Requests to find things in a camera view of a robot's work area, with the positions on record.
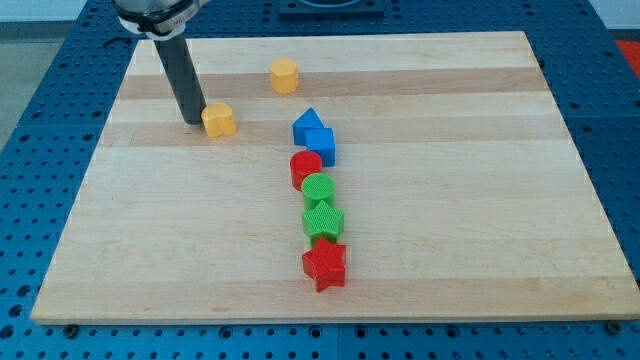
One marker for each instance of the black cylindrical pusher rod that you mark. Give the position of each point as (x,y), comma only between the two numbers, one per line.
(177,62)

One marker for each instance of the yellow heart block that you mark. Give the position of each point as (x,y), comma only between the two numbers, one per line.
(218,119)

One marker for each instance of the yellow hexagon block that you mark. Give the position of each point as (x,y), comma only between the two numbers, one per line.
(284,76)

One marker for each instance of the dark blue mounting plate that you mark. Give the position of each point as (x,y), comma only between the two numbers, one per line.
(294,9)

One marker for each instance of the blue triangle block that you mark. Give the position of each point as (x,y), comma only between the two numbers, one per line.
(309,120)

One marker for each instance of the red cylinder block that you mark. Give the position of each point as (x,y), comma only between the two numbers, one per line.
(302,164)

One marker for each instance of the blue cube block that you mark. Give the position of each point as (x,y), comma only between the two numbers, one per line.
(322,141)

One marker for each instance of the green cylinder block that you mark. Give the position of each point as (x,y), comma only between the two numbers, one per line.
(317,187)

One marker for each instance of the green star block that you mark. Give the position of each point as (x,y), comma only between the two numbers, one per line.
(323,222)

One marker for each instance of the light wooden board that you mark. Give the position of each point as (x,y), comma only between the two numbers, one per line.
(465,198)

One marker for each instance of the red star block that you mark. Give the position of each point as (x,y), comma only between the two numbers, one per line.
(325,264)

